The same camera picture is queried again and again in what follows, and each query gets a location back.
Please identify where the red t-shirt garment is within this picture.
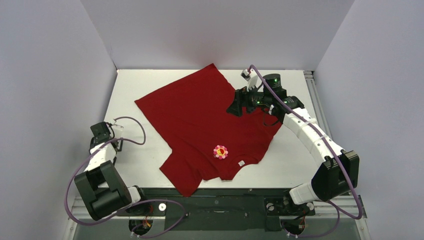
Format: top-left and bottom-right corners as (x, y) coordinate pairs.
(135, 64), (281, 197)

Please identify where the pink flower brooch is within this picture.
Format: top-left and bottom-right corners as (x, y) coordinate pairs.
(213, 145), (229, 160)

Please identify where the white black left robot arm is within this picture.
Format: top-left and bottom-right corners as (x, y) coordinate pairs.
(73, 122), (149, 221)

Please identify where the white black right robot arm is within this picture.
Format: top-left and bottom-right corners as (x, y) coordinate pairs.
(226, 69), (360, 214)

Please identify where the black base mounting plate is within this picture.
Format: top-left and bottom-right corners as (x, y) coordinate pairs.
(118, 188), (316, 232)

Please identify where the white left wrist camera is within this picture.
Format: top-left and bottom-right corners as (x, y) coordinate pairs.
(111, 123), (124, 139)

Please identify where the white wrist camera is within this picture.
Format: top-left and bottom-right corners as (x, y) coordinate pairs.
(241, 68), (259, 92)
(111, 123), (124, 139)

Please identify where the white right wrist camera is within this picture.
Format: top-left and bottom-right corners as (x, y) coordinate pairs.
(241, 68), (259, 92)

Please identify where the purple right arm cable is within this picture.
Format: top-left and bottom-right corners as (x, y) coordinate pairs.
(248, 64), (364, 238)

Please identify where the right side aluminium rail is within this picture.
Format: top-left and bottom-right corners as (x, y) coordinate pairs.
(303, 70), (331, 136)

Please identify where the aluminium frame rail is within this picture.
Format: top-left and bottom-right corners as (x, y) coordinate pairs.
(69, 195), (359, 221)

